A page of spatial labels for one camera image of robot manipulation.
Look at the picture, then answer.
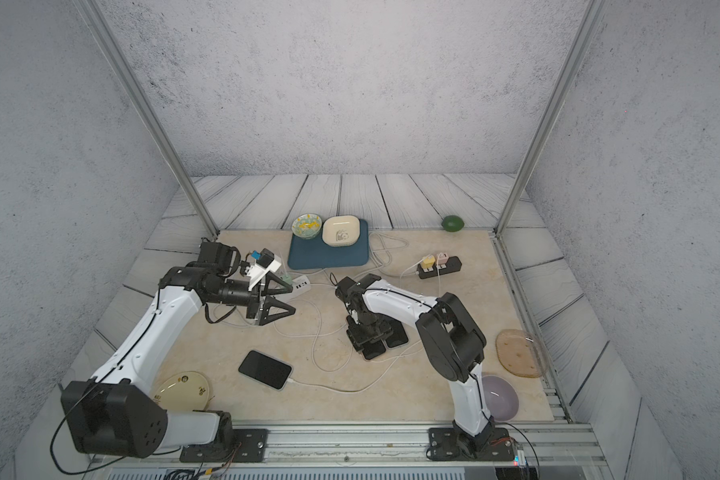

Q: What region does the white cable front phone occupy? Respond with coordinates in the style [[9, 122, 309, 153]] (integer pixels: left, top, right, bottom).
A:
[[284, 338, 424, 395]]

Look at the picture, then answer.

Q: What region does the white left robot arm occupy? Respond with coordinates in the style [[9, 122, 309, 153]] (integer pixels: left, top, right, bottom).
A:
[[58, 241, 295, 462]]

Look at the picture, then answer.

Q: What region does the cream panda square bowl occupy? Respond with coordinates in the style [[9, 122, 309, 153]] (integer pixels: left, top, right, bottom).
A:
[[322, 215, 361, 247]]

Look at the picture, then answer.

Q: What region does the black phone white edge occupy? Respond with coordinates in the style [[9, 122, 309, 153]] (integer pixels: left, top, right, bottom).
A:
[[238, 350, 293, 390]]

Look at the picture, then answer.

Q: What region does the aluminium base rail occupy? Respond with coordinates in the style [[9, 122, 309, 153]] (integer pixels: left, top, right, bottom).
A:
[[83, 419, 613, 480]]

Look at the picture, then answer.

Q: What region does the pale yellow plate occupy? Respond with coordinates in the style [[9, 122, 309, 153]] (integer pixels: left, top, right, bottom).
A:
[[152, 371, 211, 411]]

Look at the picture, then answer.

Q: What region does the green round fruit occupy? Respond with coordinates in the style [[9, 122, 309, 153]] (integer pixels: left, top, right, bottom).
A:
[[441, 215, 465, 233]]

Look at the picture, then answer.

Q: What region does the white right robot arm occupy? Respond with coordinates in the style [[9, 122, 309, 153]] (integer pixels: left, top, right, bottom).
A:
[[335, 274, 495, 456]]

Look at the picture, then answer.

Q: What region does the dark teal tray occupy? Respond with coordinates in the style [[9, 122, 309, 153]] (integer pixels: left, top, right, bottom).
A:
[[287, 219, 370, 270]]

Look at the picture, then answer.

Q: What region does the aluminium right frame post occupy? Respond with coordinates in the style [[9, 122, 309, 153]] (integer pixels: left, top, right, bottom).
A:
[[494, 0, 606, 237]]

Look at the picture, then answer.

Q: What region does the black power strip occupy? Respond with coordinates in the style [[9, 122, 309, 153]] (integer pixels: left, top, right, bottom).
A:
[[417, 256, 462, 279]]

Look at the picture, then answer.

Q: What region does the white power strip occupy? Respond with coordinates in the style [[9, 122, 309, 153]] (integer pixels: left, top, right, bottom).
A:
[[287, 275, 311, 301]]

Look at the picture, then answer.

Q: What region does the phone with pale green case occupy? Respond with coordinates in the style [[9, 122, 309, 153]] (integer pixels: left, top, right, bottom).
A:
[[384, 321, 409, 349]]

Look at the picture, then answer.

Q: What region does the phone with pink case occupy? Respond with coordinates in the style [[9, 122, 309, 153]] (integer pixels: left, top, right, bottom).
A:
[[360, 340, 387, 361]]

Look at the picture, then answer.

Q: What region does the aluminium left frame post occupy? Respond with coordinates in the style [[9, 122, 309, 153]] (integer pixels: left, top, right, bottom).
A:
[[74, 0, 220, 239]]

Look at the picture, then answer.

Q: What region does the yellow charger plug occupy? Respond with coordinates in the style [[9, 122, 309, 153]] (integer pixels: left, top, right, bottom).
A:
[[419, 255, 436, 271]]

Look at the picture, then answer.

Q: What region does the white charging cable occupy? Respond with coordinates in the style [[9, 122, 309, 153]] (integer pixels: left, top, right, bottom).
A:
[[269, 296, 361, 374]]

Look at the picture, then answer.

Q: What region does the colourful patterned small bowl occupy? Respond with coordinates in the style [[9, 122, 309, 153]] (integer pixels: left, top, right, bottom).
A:
[[291, 213, 323, 240]]

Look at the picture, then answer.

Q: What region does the aluminium frame post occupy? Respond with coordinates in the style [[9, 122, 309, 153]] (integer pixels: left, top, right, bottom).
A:
[[494, 0, 606, 237], [74, 0, 220, 239]]

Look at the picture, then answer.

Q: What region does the purple plate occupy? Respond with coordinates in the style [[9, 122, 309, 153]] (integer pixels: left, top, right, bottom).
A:
[[482, 375, 519, 421]]

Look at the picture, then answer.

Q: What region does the pink charger plug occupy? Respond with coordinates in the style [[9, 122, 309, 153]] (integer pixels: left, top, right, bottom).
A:
[[436, 252, 449, 267]]

